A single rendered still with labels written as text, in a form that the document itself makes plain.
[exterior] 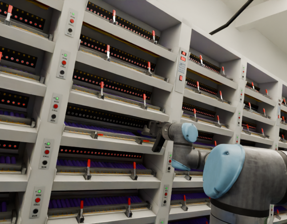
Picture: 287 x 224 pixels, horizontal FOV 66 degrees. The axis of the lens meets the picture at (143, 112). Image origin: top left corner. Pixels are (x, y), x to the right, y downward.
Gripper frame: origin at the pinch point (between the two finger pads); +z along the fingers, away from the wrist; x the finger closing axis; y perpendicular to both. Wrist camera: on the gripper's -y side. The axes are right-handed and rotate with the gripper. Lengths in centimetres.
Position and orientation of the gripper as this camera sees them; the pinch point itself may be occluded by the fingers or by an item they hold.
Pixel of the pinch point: (143, 134)
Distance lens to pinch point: 132.0
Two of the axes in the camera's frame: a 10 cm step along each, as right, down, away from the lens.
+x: -7.9, -1.8, -5.9
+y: 1.2, -9.8, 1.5
